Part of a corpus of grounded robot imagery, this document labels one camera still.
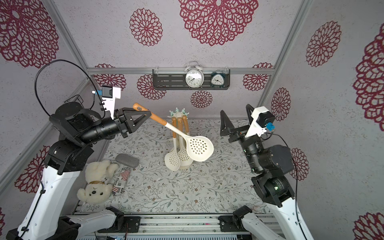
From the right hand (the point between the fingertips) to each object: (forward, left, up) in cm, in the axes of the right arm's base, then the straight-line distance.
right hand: (234, 108), depth 47 cm
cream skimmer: (-3, +11, -19) cm, 22 cm away
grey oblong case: (+9, +56, -51) cm, 76 cm away
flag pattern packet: (-6, +55, -50) cm, 75 cm away
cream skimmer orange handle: (+5, +26, -43) cm, 50 cm away
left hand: (-2, +28, -1) cm, 28 cm away
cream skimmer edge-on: (+7, +20, -45) cm, 49 cm away
